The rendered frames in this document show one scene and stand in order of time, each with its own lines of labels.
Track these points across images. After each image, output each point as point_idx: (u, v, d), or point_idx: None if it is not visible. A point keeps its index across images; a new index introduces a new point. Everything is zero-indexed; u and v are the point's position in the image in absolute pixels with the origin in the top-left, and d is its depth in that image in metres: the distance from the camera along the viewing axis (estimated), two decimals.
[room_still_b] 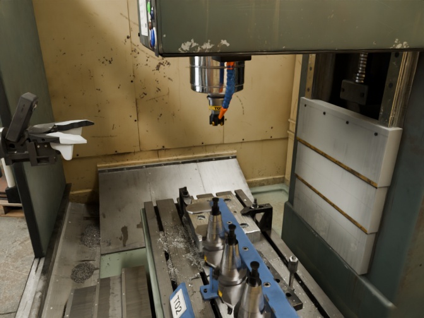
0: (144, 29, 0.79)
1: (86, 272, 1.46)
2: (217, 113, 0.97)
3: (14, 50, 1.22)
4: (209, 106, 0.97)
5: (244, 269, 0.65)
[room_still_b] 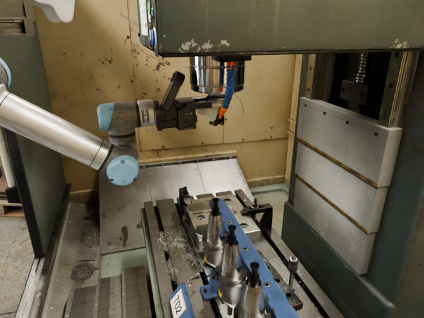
0: (144, 29, 0.79)
1: (86, 272, 1.46)
2: (217, 113, 0.97)
3: (14, 50, 1.22)
4: None
5: (244, 270, 0.65)
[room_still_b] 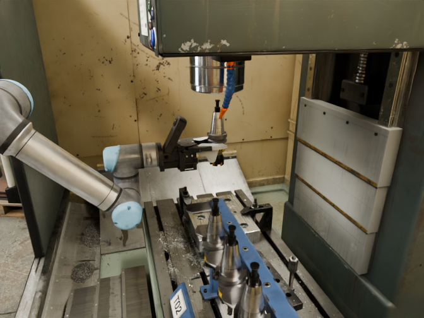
0: (144, 29, 0.79)
1: (86, 272, 1.46)
2: (217, 154, 1.02)
3: (14, 50, 1.22)
4: None
5: (244, 270, 0.65)
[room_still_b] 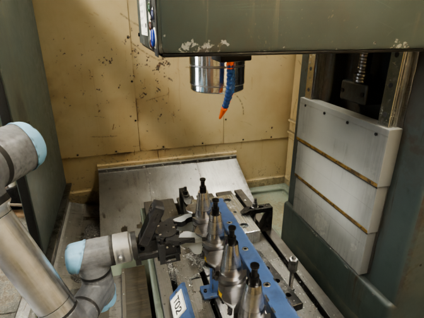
0: (144, 29, 0.79)
1: None
2: None
3: (14, 50, 1.22)
4: None
5: (244, 270, 0.65)
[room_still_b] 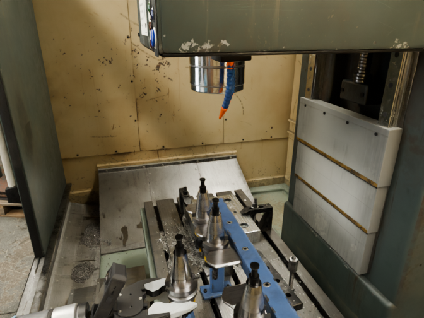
0: (144, 29, 0.79)
1: (86, 272, 1.46)
2: None
3: (14, 50, 1.22)
4: None
5: (195, 280, 0.63)
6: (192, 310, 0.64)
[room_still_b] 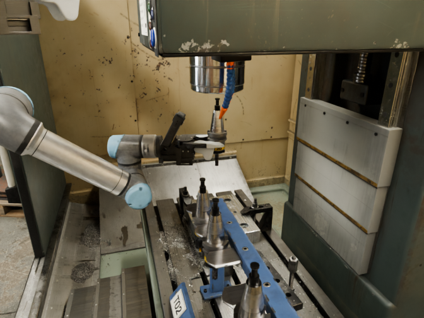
0: (144, 29, 0.79)
1: (86, 272, 1.46)
2: None
3: (14, 50, 1.22)
4: None
5: (225, 132, 1.01)
6: (221, 152, 1.02)
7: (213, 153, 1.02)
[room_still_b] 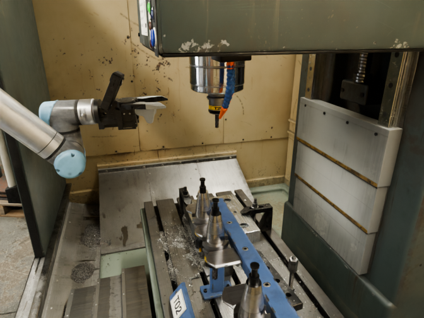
0: (144, 29, 0.79)
1: (86, 272, 1.46)
2: None
3: (14, 50, 1.22)
4: None
5: None
6: None
7: (214, 113, 0.97)
